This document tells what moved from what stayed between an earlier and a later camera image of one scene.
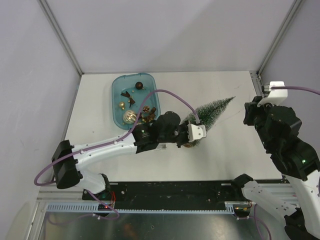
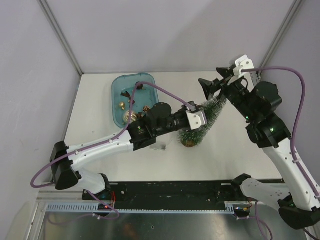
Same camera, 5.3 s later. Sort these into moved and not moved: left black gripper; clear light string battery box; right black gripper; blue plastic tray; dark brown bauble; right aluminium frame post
Moved: left black gripper; right black gripper
Not moved: clear light string battery box; dark brown bauble; blue plastic tray; right aluminium frame post
